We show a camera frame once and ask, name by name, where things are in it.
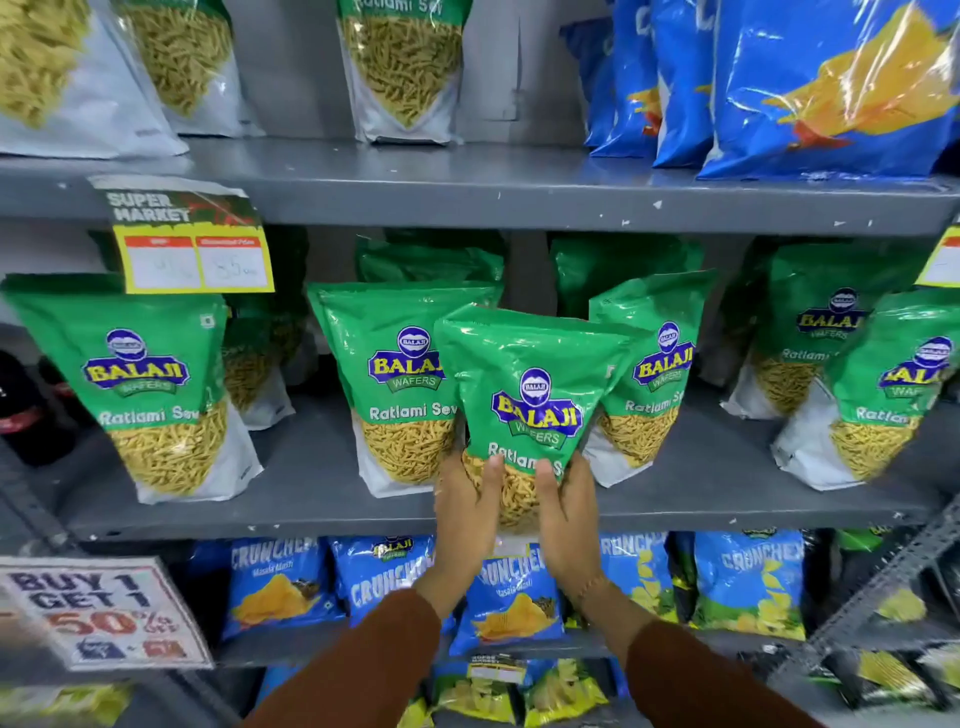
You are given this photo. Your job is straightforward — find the person's right hand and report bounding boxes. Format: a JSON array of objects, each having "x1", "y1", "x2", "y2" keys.
[{"x1": 536, "y1": 450, "x2": 603, "y2": 603}]

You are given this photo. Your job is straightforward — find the person's left hand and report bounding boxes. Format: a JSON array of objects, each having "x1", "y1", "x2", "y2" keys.
[{"x1": 416, "y1": 450, "x2": 506, "y2": 598}]

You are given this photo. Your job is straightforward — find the green snack packet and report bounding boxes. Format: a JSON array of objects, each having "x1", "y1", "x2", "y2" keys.
[{"x1": 433, "y1": 303, "x2": 640, "y2": 531}]

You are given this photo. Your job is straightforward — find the person's left forearm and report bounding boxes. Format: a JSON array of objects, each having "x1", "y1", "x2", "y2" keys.
[{"x1": 243, "y1": 571, "x2": 483, "y2": 728}]

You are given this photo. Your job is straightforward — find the person's right forearm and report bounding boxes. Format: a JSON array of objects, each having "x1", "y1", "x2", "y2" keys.
[{"x1": 558, "y1": 573, "x2": 822, "y2": 728}]

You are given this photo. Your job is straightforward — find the small blue chips packet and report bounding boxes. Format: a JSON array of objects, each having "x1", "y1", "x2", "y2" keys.
[
  {"x1": 223, "y1": 537, "x2": 347, "y2": 641},
  {"x1": 448, "y1": 538, "x2": 566, "y2": 658},
  {"x1": 329, "y1": 534, "x2": 459, "y2": 636}
]

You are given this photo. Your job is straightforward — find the blue and green chips packet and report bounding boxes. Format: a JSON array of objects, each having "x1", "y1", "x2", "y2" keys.
[
  {"x1": 598, "y1": 531, "x2": 681, "y2": 625},
  {"x1": 688, "y1": 528, "x2": 808, "y2": 643}
]

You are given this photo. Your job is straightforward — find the grey metal shelf board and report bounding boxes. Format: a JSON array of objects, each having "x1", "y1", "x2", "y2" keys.
[
  {"x1": 52, "y1": 382, "x2": 946, "y2": 544},
  {"x1": 0, "y1": 136, "x2": 960, "y2": 239},
  {"x1": 216, "y1": 618, "x2": 830, "y2": 671}
]

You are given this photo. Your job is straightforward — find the small shelf price tag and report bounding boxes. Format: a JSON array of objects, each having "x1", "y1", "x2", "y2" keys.
[{"x1": 467, "y1": 654, "x2": 528, "y2": 686}]

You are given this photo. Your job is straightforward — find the row of green snack packets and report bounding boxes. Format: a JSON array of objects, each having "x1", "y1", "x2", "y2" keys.
[{"x1": 0, "y1": 225, "x2": 960, "y2": 505}]

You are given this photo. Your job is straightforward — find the black and yellow snack packet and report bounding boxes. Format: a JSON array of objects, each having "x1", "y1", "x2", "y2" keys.
[
  {"x1": 823, "y1": 647, "x2": 944, "y2": 713},
  {"x1": 916, "y1": 643, "x2": 960, "y2": 708}
]

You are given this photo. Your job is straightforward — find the yellow-framed shelf price tag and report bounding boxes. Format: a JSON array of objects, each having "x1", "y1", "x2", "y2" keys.
[
  {"x1": 915, "y1": 223, "x2": 960, "y2": 291},
  {"x1": 88, "y1": 174, "x2": 276, "y2": 296}
]

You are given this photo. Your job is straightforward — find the large blue chips bag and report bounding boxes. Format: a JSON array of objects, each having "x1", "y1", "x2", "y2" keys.
[
  {"x1": 590, "y1": 0, "x2": 663, "y2": 160},
  {"x1": 560, "y1": 18, "x2": 618, "y2": 150},
  {"x1": 696, "y1": 0, "x2": 960, "y2": 183},
  {"x1": 650, "y1": 0, "x2": 723, "y2": 170}
]

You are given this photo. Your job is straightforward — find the white promotion sign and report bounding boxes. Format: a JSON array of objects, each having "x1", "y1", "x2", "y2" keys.
[{"x1": 0, "y1": 555, "x2": 216, "y2": 673}]

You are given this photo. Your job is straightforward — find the white-bottomed sev packet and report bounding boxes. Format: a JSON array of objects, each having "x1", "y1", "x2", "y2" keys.
[
  {"x1": 335, "y1": 0, "x2": 475, "y2": 147},
  {"x1": 112, "y1": 0, "x2": 265, "y2": 139},
  {"x1": 0, "y1": 0, "x2": 189, "y2": 160}
]

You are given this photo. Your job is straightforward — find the dark bottle with red label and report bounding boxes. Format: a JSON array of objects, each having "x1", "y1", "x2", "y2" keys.
[
  {"x1": 37, "y1": 356, "x2": 99, "y2": 430},
  {"x1": 0, "y1": 348, "x2": 78, "y2": 468}
]

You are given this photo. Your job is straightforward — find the slotted grey metal post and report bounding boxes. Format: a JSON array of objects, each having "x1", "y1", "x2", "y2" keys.
[{"x1": 771, "y1": 493, "x2": 960, "y2": 681}]

